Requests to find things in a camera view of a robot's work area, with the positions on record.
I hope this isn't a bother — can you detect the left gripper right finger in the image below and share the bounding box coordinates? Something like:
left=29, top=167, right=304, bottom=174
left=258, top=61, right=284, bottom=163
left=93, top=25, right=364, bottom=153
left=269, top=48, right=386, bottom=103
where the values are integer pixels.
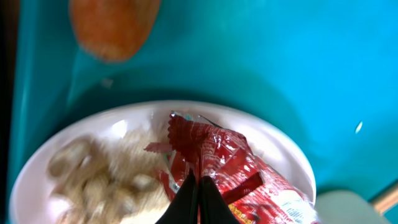
left=198, top=176, right=239, bottom=224

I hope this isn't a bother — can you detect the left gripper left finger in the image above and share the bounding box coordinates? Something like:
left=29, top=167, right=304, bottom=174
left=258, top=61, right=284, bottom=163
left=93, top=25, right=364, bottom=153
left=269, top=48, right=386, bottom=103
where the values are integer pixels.
left=155, top=169, right=198, bottom=224

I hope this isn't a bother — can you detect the red snack wrapper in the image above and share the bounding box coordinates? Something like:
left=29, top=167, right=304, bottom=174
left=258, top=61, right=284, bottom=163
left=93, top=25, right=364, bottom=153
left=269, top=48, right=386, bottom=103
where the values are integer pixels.
left=146, top=113, right=320, bottom=224

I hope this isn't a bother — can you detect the white paper cup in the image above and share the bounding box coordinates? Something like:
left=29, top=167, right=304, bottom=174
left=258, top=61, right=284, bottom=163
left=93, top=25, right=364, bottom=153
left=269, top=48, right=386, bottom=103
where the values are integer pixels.
left=315, top=190, right=390, bottom=224

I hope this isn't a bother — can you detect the rice pile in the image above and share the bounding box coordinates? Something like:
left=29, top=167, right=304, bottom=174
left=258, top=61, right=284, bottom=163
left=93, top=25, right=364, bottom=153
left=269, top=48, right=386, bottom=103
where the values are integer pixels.
left=101, top=129, right=170, bottom=223

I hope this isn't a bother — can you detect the peanut shells pile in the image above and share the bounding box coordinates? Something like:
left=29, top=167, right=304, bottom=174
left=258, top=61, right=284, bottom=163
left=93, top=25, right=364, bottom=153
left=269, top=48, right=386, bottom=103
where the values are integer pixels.
left=46, top=136, right=162, bottom=224

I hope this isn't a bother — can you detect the pink plate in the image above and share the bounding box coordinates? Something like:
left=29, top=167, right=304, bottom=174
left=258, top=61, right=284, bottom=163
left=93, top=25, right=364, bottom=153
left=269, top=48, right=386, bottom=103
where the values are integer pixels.
left=9, top=101, right=317, bottom=223

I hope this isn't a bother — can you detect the left wooden chopstick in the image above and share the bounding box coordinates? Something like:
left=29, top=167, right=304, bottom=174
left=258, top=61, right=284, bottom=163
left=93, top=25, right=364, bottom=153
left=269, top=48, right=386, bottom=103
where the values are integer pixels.
left=371, top=181, right=397, bottom=215

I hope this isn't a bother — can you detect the teal plastic tray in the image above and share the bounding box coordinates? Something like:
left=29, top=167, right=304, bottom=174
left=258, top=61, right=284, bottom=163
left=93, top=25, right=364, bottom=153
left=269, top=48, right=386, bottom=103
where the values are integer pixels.
left=6, top=0, right=398, bottom=224

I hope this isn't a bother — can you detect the orange carrot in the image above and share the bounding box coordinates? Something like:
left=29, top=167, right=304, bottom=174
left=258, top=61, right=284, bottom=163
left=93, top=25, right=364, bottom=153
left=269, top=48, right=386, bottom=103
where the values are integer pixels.
left=69, top=0, right=161, bottom=62

